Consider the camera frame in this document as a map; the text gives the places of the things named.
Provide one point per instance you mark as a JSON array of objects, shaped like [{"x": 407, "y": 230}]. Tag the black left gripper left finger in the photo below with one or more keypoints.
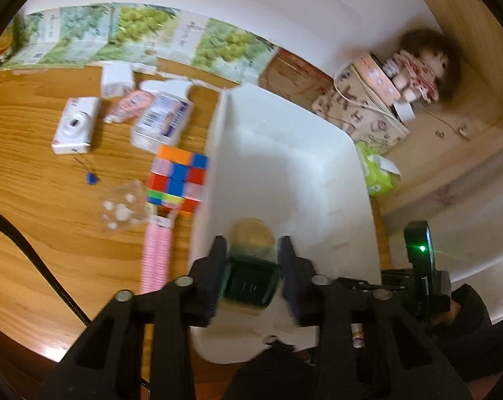
[{"x": 105, "y": 361}]

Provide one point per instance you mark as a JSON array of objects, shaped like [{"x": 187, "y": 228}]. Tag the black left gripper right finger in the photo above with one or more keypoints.
[{"x": 369, "y": 345}]

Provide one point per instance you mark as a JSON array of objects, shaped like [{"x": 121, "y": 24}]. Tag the green bottle gold cap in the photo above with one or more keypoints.
[{"x": 251, "y": 274}]

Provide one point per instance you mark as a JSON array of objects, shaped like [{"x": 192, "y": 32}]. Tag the pink striped cloth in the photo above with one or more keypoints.
[{"x": 156, "y": 257}]

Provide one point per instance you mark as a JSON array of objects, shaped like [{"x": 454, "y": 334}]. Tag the small clear plastic container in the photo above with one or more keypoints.
[{"x": 123, "y": 207}]

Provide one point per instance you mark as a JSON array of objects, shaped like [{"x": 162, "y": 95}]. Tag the green tissue pack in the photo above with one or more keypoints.
[{"x": 380, "y": 173}]

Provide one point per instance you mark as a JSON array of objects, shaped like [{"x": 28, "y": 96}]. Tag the colourful puzzle cube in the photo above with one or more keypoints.
[{"x": 177, "y": 180}]

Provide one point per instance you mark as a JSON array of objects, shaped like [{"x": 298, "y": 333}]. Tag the white plastic bin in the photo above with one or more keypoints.
[{"x": 301, "y": 176}]

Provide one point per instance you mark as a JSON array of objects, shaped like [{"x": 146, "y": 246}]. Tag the patterned paper bag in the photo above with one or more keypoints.
[{"x": 352, "y": 106}]

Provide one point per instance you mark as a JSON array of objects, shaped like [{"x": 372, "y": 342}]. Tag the clear rectangular plastic box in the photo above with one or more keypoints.
[{"x": 165, "y": 119}]

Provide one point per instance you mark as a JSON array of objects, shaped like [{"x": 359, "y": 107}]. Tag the pink packet of bands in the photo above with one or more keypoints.
[{"x": 132, "y": 105}]

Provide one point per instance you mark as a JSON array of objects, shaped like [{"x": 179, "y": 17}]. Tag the doll with brown hair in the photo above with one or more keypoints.
[{"x": 426, "y": 67}]

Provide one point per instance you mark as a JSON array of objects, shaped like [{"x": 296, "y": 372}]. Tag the brown cardboard box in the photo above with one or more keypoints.
[{"x": 293, "y": 78}]

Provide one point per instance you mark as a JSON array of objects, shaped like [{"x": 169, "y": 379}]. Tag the pink box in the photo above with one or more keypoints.
[{"x": 375, "y": 78}]

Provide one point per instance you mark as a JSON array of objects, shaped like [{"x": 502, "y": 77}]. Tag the small white box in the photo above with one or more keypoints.
[{"x": 117, "y": 79}]

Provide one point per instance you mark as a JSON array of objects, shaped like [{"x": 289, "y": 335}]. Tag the green grape carton row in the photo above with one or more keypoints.
[{"x": 75, "y": 36}]

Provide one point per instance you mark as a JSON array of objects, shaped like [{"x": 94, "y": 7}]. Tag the white toy camera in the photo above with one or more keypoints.
[{"x": 75, "y": 128}]

